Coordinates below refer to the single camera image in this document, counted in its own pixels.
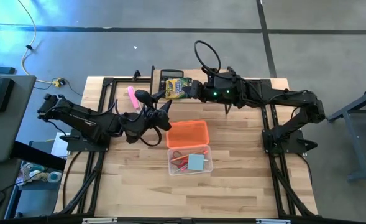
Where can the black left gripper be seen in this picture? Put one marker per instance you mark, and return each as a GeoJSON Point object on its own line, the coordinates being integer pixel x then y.
{"type": "Point", "coordinates": [139, 126]}

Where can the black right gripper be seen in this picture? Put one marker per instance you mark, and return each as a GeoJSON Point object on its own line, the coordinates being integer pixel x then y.
{"type": "Point", "coordinates": [223, 90]}

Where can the green yellow crayon box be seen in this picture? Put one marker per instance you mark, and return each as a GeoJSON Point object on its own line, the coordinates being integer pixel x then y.
{"type": "Point", "coordinates": [176, 88]}

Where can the yellow pencil with pink eraser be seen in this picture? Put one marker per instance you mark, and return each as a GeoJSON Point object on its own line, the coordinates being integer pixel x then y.
{"type": "Point", "coordinates": [189, 155]}

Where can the pink highlighter pen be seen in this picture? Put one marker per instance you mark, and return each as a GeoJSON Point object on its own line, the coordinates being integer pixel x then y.
{"type": "Point", "coordinates": [182, 169]}

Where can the blue sticky note pad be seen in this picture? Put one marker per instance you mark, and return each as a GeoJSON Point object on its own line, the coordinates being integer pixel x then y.
{"type": "Point", "coordinates": [195, 162]}

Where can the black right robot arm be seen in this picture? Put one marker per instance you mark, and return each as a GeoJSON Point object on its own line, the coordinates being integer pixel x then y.
{"type": "Point", "coordinates": [294, 98]}

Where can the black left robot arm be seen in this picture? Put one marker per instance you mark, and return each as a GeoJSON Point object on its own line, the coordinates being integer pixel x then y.
{"type": "Point", "coordinates": [77, 116]}

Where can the black calculator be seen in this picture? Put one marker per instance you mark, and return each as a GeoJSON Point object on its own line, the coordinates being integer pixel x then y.
{"type": "Point", "coordinates": [170, 74]}

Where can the orange plastic box lid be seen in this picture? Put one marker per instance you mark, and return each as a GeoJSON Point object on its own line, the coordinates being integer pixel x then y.
{"type": "Point", "coordinates": [187, 133]}

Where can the clear plastic pencil box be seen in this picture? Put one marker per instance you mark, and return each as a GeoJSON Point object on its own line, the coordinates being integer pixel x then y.
{"type": "Point", "coordinates": [209, 155]}

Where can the clear tape roll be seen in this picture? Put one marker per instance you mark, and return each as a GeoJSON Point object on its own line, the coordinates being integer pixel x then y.
{"type": "Point", "coordinates": [54, 177]}

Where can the grey side desk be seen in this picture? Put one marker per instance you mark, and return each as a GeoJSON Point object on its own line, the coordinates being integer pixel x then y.
{"type": "Point", "coordinates": [15, 124]}

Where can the dark grey metal stand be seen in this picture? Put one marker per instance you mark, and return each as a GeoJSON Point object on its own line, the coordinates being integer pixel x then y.
{"type": "Point", "coordinates": [353, 143]}

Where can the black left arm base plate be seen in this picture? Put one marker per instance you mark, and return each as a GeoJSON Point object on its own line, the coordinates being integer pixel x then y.
{"type": "Point", "coordinates": [83, 146]}

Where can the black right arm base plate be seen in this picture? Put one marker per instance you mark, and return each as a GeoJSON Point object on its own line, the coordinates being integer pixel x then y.
{"type": "Point", "coordinates": [297, 138]}

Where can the white metal bracket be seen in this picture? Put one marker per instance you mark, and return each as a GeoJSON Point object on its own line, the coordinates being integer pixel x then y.
{"type": "Point", "coordinates": [272, 221]}
{"type": "Point", "coordinates": [98, 221]}

